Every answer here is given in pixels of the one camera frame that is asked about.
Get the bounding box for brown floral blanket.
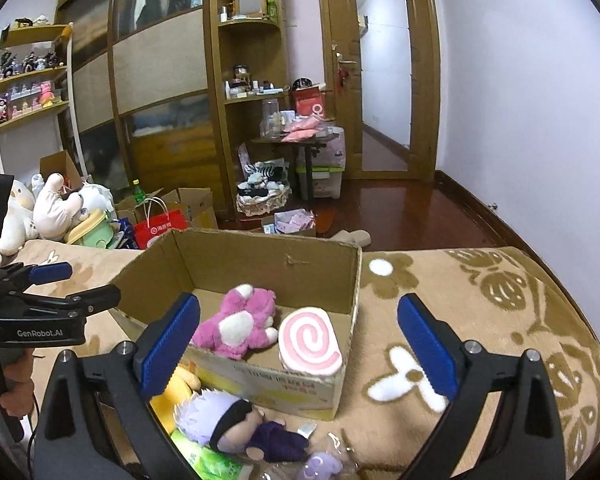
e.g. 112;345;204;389
0;237;600;480

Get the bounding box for pink packets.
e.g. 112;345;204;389
280;117;326;143

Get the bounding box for clear plastic container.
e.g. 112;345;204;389
261;100;281;136

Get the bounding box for small box of packets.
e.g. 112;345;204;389
261;208;317;237

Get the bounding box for red box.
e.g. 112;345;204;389
291;87;327;121

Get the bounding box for white-haired plush toy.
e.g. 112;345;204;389
77;182;116;221

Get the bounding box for pink swirl roll plush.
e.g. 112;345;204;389
278;306;343;376

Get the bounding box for wooden corner shelf unit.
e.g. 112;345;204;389
202;0;293;221

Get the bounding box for open cardboard box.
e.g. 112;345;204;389
40;150;83;191
115;187;218;231

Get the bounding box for yellow plush toy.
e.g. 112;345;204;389
150;362;203;436

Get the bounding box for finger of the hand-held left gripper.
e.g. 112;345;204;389
26;285;122;318
0;261;74;293

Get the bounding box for row of small figurines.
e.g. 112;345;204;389
0;47;68;81

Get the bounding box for blue packets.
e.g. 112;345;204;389
117;217;141;251

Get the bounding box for toy display shelf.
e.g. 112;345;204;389
0;22;88;176

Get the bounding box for white-haired plush doll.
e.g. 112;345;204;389
174;391;311;463

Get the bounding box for wooden door with glass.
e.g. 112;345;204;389
316;0;442;181

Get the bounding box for green pot plush toy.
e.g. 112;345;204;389
64;209;115;250

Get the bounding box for clear plastic storage bin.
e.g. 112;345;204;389
296;165;343;201

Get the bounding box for cardboard box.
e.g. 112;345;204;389
109;227;363;421
40;150;83;191
115;187;218;231

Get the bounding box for white printed bag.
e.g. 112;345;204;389
325;127;347;168

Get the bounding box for lace-trimmed basket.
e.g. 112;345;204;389
236;187;288;217

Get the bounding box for beige slipper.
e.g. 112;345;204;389
330;230;372;247

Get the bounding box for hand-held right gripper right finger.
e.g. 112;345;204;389
396;292;568;480

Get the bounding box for green tissue packet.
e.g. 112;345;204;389
170;430;253;480

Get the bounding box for person's left hand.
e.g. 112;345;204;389
2;349;36;413

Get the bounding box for red paper bag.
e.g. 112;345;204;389
132;197;190;251

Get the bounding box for wooden wardrobe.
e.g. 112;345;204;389
55;0;221;211

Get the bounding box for large cream plush toy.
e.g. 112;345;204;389
0;180;37;256

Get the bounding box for zebra striped cloth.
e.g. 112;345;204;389
245;160;288;186

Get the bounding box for small purple plush toy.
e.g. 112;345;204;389
302;451;343;480

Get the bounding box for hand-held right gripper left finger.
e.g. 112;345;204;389
30;291;203;480

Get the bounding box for small dark side table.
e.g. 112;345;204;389
251;132;340;201

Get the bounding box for white and pink plush toy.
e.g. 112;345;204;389
32;172;86;242

